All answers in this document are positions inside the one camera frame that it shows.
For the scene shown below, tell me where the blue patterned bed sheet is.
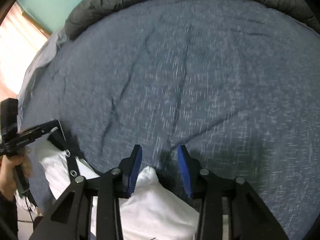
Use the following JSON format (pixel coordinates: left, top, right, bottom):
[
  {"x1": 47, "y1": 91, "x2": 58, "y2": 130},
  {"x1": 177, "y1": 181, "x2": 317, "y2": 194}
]
[{"x1": 17, "y1": 0, "x2": 320, "y2": 240}]

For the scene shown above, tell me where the light grey blanket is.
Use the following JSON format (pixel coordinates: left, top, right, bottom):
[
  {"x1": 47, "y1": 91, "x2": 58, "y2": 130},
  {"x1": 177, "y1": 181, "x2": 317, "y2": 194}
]
[{"x1": 19, "y1": 29, "x2": 68, "y2": 115}]

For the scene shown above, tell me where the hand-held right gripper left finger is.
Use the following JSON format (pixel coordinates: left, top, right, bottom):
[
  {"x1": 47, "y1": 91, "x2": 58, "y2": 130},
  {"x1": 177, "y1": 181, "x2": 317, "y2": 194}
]
[{"x1": 29, "y1": 144, "x2": 143, "y2": 240}]

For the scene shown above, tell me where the pink curtain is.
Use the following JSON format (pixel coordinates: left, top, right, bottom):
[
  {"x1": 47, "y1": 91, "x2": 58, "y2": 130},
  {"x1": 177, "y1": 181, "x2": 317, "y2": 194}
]
[{"x1": 0, "y1": 1, "x2": 50, "y2": 100}]

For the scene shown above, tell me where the white polo shirt black trim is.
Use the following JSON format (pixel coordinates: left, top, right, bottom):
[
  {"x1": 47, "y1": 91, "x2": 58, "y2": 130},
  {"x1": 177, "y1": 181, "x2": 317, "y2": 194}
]
[{"x1": 35, "y1": 140, "x2": 200, "y2": 240}]

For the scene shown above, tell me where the person's left hand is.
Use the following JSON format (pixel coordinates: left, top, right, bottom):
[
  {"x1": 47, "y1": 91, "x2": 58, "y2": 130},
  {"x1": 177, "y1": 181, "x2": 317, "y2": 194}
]
[{"x1": 0, "y1": 147, "x2": 33, "y2": 201}]

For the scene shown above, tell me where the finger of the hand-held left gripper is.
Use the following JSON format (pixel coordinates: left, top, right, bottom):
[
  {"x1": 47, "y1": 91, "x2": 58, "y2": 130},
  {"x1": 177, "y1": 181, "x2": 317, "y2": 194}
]
[{"x1": 47, "y1": 120, "x2": 81, "y2": 180}]

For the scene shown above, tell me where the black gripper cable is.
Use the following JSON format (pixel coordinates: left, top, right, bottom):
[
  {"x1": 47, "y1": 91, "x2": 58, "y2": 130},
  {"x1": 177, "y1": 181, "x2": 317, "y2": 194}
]
[{"x1": 15, "y1": 187, "x2": 39, "y2": 224}]

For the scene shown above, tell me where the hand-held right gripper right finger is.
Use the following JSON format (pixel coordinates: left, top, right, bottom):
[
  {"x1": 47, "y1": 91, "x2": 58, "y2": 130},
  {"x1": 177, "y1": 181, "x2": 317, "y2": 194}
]
[{"x1": 177, "y1": 144, "x2": 290, "y2": 240}]

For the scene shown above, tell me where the wooden window frame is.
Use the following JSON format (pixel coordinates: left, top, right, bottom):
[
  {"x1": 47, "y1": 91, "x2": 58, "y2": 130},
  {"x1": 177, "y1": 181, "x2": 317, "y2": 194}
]
[{"x1": 21, "y1": 11, "x2": 52, "y2": 37}]

